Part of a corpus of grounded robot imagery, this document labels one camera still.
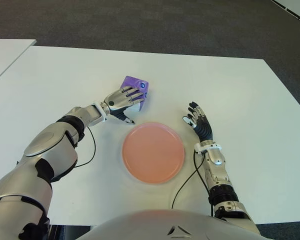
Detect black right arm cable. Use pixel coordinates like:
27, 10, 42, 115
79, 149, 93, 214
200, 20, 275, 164
171, 149, 215, 217

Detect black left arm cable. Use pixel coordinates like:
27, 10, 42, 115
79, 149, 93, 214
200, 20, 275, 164
74, 126, 97, 168

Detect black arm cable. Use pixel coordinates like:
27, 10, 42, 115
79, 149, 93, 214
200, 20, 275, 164
171, 149, 215, 217
74, 126, 97, 168

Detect silver robot torso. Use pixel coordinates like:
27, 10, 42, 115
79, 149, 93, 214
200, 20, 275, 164
76, 209, 273, 240

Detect white side table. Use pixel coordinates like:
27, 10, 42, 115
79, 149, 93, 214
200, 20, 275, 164
0, 39, 37, 87

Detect pink round plate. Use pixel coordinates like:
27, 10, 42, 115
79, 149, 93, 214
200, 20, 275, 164
121, 121, 186, 185

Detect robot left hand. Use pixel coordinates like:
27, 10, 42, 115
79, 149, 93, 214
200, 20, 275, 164
103, 86, 145, 125

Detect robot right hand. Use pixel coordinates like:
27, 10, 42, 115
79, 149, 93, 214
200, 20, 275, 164
181, 101, 214, 143

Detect purple tissue paper pack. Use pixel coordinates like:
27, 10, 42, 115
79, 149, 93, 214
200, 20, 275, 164
119, 75, 150, 113

